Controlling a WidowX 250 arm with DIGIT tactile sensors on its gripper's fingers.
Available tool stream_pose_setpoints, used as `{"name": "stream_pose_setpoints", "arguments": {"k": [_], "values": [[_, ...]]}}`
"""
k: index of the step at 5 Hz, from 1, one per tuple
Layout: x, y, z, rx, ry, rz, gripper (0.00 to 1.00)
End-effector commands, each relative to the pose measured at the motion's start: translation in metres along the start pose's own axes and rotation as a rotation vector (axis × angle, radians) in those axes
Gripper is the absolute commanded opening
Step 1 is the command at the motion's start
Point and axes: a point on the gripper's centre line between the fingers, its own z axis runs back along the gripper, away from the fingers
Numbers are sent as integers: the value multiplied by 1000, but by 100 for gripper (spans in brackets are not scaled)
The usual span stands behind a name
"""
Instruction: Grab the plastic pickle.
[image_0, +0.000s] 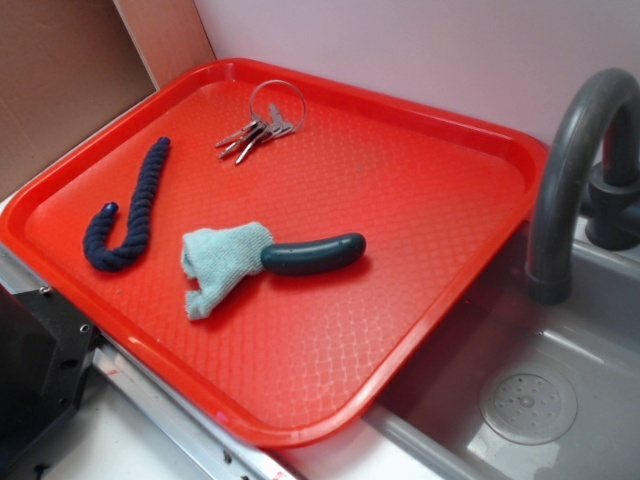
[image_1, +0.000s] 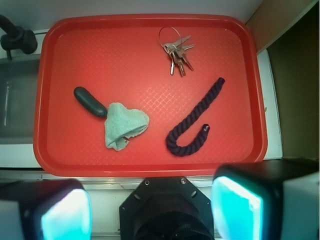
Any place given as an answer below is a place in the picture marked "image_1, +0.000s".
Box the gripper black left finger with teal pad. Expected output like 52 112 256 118
0 179 93 240

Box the stainless steel sink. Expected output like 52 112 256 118
0 54 40 145

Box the bunch of metal keys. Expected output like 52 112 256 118
158 26 195 77

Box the light green cloth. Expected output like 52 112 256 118
104 102 150 152

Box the dark green plastic pickle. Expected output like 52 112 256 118
73 86 108 118

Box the red plastic tray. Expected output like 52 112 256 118
33 14 268 177

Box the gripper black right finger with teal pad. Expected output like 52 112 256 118
211 159 320 240

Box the dark purple rope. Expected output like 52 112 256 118
166 77 226 158

